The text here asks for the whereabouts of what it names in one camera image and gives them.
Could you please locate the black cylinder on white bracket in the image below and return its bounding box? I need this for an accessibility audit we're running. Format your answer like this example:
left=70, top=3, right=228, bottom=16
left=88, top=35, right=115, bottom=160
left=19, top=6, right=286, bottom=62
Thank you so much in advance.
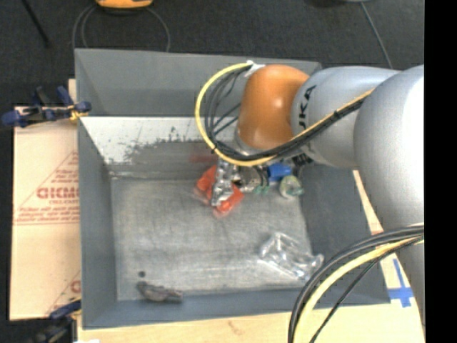
left=291, top=153, right=313, bottom=168

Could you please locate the brown cardboard board, red print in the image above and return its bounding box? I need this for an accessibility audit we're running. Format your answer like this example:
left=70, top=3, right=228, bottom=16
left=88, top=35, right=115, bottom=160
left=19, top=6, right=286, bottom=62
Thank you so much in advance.
left=9, top=79, right=83, bottom=321

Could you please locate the blue cylinder-shaped object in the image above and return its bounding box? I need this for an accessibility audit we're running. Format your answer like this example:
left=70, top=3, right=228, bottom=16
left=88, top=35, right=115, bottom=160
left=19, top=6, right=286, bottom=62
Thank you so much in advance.
left=266, top=162, right=293, bottom=184

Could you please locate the clear plastic bottle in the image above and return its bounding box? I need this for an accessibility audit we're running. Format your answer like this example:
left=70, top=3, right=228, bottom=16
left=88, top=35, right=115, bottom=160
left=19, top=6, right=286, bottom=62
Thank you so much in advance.
left=257, top=231, right=325, bottom=282

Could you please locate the grey-brown toy animal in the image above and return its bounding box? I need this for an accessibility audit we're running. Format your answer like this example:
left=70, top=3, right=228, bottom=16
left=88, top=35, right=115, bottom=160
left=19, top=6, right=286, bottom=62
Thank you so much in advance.
left=136, top=281, right=184, bottom=304

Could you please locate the grey metal bin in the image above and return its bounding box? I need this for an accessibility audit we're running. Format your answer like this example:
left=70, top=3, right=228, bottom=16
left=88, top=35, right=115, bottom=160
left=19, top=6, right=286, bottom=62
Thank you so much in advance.
left=74, top=48, right=392, bottom=330

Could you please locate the pale green round object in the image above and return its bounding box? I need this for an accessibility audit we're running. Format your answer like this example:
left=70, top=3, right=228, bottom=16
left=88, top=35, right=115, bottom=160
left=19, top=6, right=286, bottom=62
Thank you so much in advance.
left=279, top=175, right=305, bottom=200

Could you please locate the red-orange plastic packet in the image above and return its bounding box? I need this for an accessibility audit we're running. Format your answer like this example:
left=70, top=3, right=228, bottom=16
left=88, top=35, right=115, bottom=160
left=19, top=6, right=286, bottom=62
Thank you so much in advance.
left=194, top=164, right=246, bottom=218

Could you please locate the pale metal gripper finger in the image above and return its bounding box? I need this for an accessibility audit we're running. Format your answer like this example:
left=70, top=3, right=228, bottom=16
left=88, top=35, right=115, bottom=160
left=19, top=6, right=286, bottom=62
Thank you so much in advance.
left=216, top=159, right=239, bottom=186
left=210, top=182, right=235, bottom=207

